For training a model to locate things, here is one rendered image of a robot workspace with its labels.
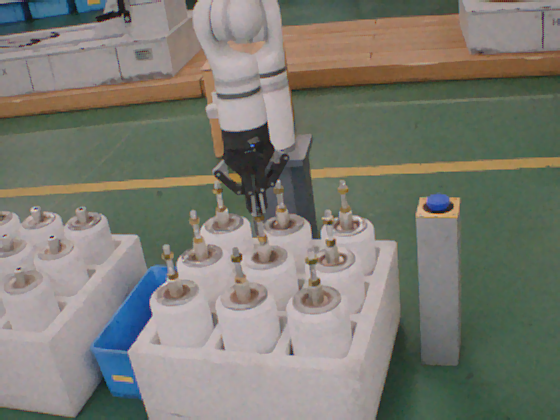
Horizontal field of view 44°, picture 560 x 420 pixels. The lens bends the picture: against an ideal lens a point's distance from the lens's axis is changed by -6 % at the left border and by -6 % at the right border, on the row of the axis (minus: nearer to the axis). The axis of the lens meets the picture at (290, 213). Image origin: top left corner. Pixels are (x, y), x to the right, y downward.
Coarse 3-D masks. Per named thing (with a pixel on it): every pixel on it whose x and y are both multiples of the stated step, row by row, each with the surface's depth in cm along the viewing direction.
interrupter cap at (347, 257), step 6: (318, 252) 124; (324, 252) 124; (342, 252) 123; (348, 252) 123; (324, 258) 123; (342, 258) 122; (348, 258) 121; (354, 258) 121; (318, 264) 121; (324, 264) 121; (330, 264) 121; (336, 264) 120; (342, 264) 120; (348, 264) 119; (318, 270) 119; (324, 270) 119; (330, 270) 118; (336, 270) 118; (342, 270) 119
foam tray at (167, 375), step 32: (384, 256) 134; (384, 288) 126; (352, 320) 118; (384, 320) 127; (128, 352) 117; (160, 352) 116; (192, 352) 115; (224, 352) 114; (288, 352) 115; (352, 352) 110; (384, 352) 128; (160, 384) 119; (192, 384) 117; (224, 384) 115; (256, 384) 113; (288, 384) 111; (320, 384) 110; (352, 384) 108; (160, 416) 123; (192, 416) 121; (224, 416) 119; (256, 416) 117; (288, 416) 115; (320, 416) 113; (352, 416) 111
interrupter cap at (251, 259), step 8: (256, 248) 128; (272, 248) 127; (280, 248) 127; (248, 256) 126; (256, 256) 126; (280, 256) 124; (248, 264) 123; (256, 264) 123; (264, 264) 123; (272, 264) 123; (280, 264) 123
